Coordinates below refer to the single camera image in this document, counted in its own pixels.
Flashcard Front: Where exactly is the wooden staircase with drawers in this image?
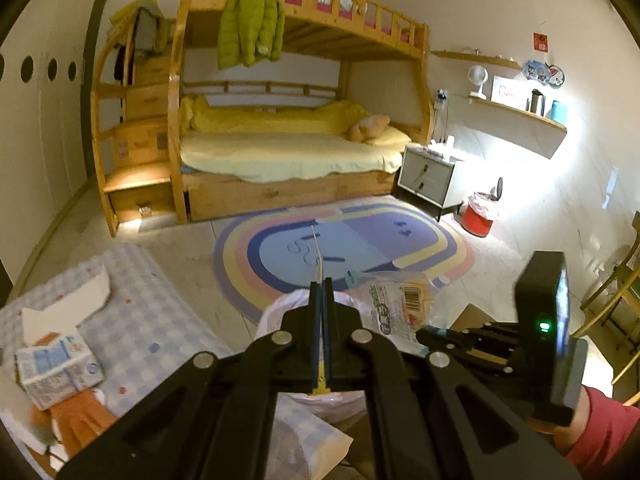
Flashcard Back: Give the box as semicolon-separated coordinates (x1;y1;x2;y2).
90;10;189;239

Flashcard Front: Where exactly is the oval pastel striped rug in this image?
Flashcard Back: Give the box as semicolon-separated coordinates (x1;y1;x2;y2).
213;195;476;326

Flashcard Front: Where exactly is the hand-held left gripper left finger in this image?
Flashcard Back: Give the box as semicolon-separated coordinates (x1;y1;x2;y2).
57;282;324;480

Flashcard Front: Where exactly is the yellow bed sheet mattress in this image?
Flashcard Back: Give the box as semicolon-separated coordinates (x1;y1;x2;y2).
179;124;414;184

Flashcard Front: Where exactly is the white plastic bag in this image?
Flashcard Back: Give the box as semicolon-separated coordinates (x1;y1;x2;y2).
254;287;368;480

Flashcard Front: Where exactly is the wooden bunk bed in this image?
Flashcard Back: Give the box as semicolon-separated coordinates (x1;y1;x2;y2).
171;0;437;224

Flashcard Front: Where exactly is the white cardboard piece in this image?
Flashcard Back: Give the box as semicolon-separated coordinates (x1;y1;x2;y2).
21;265;112;348

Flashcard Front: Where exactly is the red trash bin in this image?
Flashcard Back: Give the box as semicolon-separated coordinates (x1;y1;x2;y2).
459;177;505;239

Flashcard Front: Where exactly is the large wooden wall shelf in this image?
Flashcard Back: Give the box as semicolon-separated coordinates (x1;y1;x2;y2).
467;95;569;161

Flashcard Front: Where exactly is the tan plush toy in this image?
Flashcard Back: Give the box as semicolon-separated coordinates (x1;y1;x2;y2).
347;113;391;144

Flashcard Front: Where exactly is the blue checked tablecloth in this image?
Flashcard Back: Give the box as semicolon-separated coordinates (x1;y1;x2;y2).
0;242;353;480

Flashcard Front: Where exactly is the white tissue box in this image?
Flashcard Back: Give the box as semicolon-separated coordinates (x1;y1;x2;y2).
424;135;456;159

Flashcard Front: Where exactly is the pile of clothes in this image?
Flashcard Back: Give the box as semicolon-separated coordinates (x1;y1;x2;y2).
109;0;169;54

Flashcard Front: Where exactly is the grey white nightstand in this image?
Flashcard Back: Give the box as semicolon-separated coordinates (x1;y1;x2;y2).
396;142;466;222

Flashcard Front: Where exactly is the thin pale plastic strip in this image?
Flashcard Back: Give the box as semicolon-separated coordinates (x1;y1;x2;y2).
310;225;332;396

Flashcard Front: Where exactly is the printed tissue box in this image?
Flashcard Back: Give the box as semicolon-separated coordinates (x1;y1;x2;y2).
14;332;104;409

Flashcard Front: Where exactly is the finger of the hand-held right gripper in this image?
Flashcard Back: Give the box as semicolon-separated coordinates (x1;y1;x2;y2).
425;342;522;377
416;322;522;348

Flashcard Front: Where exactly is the white picture frame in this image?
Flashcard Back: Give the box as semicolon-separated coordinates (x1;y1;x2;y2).
490;75;534;109

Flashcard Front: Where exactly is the dark door panel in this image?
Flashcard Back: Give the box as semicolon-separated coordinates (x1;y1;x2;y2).
80;0;110;183

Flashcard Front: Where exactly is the round printed hand fan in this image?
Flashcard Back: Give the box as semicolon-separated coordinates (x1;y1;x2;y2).
545;63;569;89
522;59;549;83

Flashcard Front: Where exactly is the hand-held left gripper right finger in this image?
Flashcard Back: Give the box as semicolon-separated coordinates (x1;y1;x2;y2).
323;279;583;480

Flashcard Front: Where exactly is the white wardrobe with round holes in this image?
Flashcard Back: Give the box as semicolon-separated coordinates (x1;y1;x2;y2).
0;22;92;291

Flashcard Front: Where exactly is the thin wooden wall shelf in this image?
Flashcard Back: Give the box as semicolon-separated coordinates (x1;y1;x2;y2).
430;49;524;72

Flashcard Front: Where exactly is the green puffer jacket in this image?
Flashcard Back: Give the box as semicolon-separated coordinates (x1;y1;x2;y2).
217;0;286;71

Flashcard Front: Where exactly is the wooden chair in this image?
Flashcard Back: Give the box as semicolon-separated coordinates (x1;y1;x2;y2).
570;212;640;407

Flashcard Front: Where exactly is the brown cardboard box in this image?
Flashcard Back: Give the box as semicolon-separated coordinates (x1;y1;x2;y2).
449;302;522;332

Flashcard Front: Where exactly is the small white fan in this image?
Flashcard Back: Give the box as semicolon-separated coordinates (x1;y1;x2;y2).
468;65;489;100

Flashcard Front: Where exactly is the clear printed snack wrapper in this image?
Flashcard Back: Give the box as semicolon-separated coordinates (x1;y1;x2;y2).
345;270;437;357

